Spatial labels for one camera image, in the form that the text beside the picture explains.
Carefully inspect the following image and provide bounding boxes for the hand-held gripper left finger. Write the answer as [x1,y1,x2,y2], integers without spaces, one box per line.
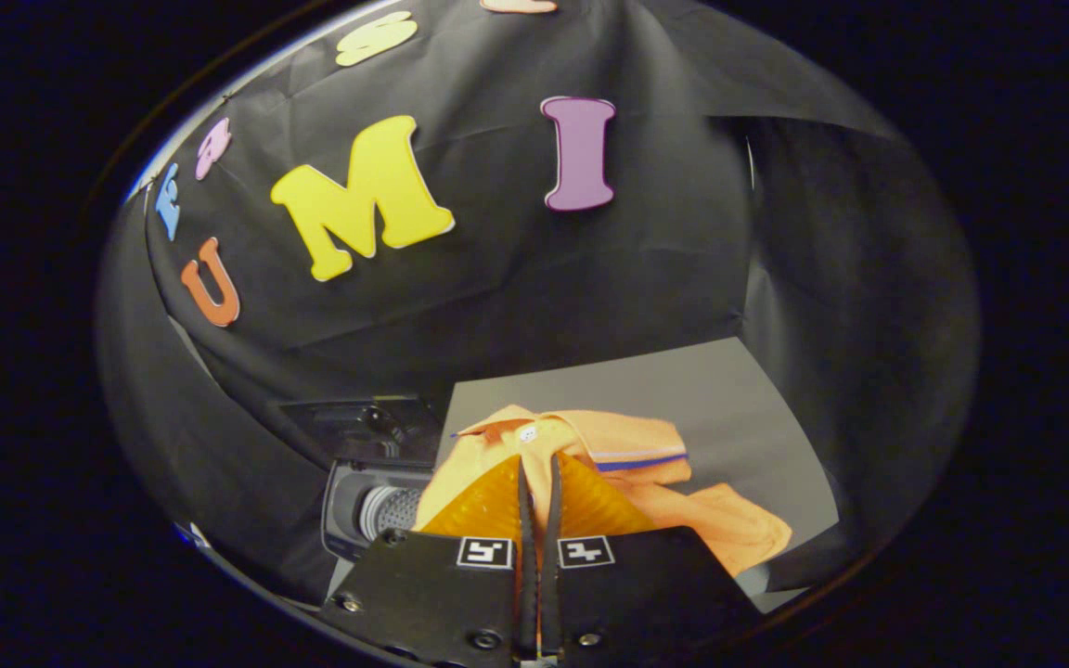
[321,455,535,664]

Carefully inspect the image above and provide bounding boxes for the white cabinet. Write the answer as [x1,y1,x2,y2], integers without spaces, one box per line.
[432,337,840,613]

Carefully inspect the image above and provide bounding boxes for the dark grey washing machine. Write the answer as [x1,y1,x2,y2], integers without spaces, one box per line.
[321,459,438,563]

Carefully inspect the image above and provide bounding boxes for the black backdrop cloth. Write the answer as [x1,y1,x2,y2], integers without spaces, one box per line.
[97,0,981,604]

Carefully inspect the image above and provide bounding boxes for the orange polo shirt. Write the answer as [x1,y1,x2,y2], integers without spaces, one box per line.
[432,404,793,578]

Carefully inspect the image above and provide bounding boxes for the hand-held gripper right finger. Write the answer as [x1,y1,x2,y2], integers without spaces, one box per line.
[542,453,763,655]

